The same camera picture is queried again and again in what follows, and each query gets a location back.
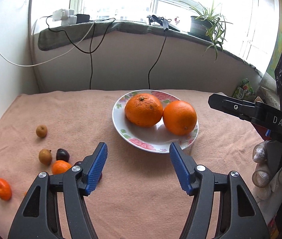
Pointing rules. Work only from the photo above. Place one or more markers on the green snack packet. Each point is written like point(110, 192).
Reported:
point(244, 90)

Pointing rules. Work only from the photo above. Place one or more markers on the right gloved hand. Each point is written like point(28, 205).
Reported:
point(267, 178)

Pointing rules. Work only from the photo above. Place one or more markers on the green windowsill cloth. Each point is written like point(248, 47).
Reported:
point(55, 37)

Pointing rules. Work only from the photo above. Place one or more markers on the mandarin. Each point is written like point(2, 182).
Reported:
point(5, 190)
point(60, 167)

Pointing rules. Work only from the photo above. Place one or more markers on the black charger brick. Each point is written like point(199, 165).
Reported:
point(82, 18)

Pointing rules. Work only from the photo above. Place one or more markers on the brown longan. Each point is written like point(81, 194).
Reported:
point(41, 131)
point(45, 157)

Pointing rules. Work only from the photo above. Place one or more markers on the potted spider plant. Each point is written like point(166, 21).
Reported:
point(211, 25)

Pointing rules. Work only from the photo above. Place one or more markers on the black device on sill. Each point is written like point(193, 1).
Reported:
point(166, 24)

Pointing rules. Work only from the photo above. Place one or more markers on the white power strip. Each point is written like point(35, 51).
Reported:
point(66, 16)

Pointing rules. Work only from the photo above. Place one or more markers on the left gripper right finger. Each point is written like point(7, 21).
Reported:
point(239, 215)

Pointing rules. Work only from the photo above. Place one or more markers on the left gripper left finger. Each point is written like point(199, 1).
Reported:
point(38, 216)

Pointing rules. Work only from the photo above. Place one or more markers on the floral white ceramic plate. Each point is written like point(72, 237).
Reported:
point(156, 139)

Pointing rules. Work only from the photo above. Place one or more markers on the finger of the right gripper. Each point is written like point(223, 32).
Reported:
point(238, 108)

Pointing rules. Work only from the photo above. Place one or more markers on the large rough orange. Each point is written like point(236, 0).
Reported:
point(144, 110)

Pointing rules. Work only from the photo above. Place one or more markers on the large smooth orange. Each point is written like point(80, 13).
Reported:
point(179, 117)

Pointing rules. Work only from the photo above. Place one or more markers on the dark plum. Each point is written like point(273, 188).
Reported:
point(62, 154)

